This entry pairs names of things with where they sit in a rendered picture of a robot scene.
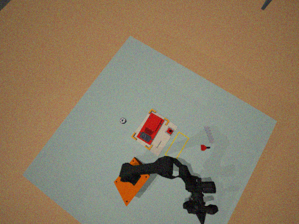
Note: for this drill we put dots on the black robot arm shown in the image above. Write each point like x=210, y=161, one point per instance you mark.
x=164, y=167

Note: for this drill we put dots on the grey flat bar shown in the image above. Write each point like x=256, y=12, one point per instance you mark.
x=209, y=134

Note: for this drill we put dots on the black toy tyre with white rim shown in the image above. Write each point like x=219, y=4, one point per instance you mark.
x=122, y=120

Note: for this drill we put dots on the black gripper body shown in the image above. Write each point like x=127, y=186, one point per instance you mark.
x=210, y=209

